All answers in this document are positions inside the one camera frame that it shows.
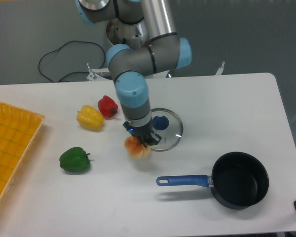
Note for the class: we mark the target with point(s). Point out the yellow woven basket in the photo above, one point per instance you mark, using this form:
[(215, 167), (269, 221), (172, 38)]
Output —
[(18, 128)]

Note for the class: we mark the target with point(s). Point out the yellow bell pepper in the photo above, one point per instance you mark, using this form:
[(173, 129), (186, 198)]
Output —
[(90, 118)]

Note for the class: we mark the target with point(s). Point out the green bell pepper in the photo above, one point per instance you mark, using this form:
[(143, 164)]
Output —
[(75, 160)]

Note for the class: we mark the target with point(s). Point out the red bell pepper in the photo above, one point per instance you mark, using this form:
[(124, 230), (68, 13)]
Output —
[(107, 107)]

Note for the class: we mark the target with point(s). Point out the glass lid blue knob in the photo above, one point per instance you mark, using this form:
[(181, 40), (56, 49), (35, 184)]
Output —
[(168, 126)]

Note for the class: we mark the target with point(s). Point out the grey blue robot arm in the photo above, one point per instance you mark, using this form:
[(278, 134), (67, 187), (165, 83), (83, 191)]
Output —
[(129, 66)]

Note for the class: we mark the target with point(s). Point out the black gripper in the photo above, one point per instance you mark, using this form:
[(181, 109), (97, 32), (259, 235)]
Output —
[(144, 133)]

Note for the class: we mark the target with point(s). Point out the orange flower-shaped bread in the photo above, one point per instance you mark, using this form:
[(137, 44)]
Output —
[(135, 148)]

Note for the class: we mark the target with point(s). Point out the black saucepan blue handle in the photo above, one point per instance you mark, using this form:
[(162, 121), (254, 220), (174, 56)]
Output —
[(238, 180)]

